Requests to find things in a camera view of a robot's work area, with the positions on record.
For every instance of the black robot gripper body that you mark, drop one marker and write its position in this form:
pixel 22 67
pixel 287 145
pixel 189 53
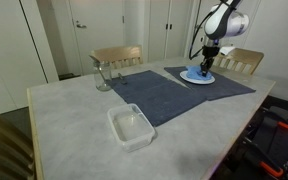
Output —
pixel 209 53

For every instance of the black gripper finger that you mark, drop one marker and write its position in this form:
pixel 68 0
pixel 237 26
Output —
pixel 204 71
pixel 208 66

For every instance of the blue microfiber towel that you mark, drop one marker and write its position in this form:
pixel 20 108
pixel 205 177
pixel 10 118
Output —
pixel 194 72

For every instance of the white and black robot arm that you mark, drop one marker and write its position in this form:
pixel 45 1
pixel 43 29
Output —
pixel 223 21

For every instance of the white round plate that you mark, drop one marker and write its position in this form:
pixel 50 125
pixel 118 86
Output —
pixel 183 75

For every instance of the dark blue placemat under plate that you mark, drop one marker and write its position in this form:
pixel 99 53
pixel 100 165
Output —
pixel 222 87

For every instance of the wooden chair near plate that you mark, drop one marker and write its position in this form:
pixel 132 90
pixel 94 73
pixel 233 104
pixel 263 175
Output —
pixel 240 60

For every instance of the white closet double doors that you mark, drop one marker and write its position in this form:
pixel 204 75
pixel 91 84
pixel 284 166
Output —
pixel 168 25

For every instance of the dark blue placemat near jar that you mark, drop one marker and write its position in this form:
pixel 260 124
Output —
pixel 159 98

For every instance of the small dark metal utensil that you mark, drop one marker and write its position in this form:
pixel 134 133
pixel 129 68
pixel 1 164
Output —
pixel 123 81

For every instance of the wooden chair near jar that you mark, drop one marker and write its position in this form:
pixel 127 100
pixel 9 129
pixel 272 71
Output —
pixel 119 57

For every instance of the clear plastic container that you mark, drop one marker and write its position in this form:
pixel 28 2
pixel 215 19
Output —
pixel 130 127

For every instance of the black orange clamp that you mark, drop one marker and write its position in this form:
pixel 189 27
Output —
pixel 267 147

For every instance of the clear glass jar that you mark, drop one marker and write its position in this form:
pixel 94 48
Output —
pixel 102 74

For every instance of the wooden chair foreground left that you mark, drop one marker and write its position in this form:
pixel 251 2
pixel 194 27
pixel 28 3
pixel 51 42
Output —
pixel 17 160

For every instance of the white door with handle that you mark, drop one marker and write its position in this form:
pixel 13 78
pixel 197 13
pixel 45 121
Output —
pixel 97 24

